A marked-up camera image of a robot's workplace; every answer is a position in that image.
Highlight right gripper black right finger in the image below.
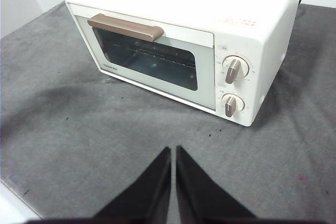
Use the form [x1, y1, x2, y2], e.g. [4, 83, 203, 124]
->
[175, 145, 257, 221]

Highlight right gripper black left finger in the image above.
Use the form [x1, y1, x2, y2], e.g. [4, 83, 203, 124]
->
[99, 146, 172, 221]

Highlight oven door with beige handle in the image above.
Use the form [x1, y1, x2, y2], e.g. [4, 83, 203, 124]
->
[68, 3, 217, 111]

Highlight beige oven control knob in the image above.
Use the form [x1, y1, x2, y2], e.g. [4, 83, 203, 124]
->
[222, 92, 246, 118]
[222, 55, 250, 85]

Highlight metal wire oven rack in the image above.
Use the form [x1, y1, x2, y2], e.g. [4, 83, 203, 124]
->
[112, 42, 196, 69]

